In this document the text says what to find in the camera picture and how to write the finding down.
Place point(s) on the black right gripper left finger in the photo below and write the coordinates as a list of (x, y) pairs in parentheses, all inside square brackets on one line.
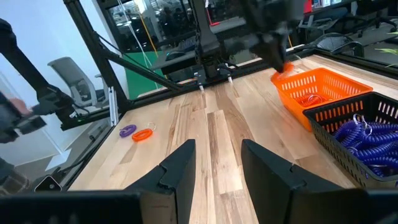
[(93, 208)]

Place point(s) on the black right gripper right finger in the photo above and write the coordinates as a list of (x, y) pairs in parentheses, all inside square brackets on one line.
[(280, 193)]

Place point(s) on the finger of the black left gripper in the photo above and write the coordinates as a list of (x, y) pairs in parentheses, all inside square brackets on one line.
[(267, 51), (282, 49)]

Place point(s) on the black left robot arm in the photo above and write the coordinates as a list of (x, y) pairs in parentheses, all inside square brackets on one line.
[(205, 37)]

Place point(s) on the grey desk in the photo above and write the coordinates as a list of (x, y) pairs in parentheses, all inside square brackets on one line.
[(186, 63), (230, 25)]

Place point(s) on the orange plastic mesh basket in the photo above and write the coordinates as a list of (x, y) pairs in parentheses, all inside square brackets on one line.
[(329, 82)]

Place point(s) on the black plastic mesh basket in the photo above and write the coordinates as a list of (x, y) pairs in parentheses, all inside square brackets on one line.
[(323, 137)]

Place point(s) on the person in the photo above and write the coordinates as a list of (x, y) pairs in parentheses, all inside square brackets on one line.
[(12, 183)]

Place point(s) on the black computer mouse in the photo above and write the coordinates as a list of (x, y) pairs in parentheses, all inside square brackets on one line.
[(175, 56)]

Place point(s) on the black chair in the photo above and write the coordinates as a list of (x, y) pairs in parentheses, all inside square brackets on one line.
[(373, 15)]

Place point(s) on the person's left hand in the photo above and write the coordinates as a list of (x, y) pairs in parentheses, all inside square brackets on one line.
[(20, 106)]

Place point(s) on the green panel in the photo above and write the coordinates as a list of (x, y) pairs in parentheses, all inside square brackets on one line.
[(140, 81)]

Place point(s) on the grey office chair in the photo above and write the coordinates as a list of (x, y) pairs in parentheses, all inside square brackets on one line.
[(71, 74)]

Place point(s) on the black aluminium table frame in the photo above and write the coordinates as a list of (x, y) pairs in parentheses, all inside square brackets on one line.
[(92, 46)]

